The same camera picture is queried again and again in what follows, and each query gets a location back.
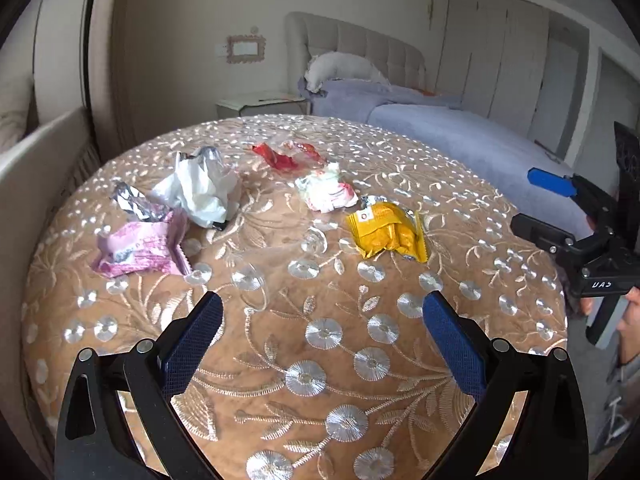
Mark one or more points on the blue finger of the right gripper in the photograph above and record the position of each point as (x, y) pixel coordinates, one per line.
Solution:
(551, 239)
(562, 186)

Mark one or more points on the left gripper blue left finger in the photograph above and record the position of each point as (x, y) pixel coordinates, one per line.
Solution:
(185, 341)

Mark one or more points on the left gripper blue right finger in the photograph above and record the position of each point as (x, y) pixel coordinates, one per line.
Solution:
(459, 342)

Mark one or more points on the pink snack wrapper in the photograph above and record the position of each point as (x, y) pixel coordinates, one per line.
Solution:
(140, 246)

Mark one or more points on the yellow snack wrapper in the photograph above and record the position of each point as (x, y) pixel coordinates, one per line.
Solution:
(385, 227)

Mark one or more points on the white plastic bag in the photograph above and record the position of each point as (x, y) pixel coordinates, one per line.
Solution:
(203, 186)

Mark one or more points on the white red wrapper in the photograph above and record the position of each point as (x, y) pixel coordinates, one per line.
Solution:
(323, 190)

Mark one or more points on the red snack wrapper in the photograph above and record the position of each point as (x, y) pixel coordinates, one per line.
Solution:
(289, 156)

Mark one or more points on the person right hand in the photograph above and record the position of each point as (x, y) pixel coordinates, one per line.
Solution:
(629, 328)

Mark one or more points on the bed with lavender blanket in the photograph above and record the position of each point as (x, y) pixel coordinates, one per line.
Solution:
(493, 152)

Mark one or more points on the beige wardrobe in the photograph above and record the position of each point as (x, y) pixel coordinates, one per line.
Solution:
(517, 64)

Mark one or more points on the embroidered tan tablecloth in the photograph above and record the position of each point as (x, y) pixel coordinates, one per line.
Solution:
(322, 368)

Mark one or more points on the silver foil wrapper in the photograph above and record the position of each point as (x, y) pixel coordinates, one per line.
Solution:
(134, 203)

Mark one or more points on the beige tufted headboard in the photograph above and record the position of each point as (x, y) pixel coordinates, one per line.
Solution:
(308, 35)

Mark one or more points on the beige window seat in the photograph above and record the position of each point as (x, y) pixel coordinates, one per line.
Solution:
(39, 169)

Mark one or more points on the white bed pillow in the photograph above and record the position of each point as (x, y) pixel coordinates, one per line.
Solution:
(340, 65)

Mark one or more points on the grey nightstand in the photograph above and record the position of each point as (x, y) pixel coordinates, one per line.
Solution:
(262, 103)

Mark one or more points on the framed wall switch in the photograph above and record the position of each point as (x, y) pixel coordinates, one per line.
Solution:
(245, 49)

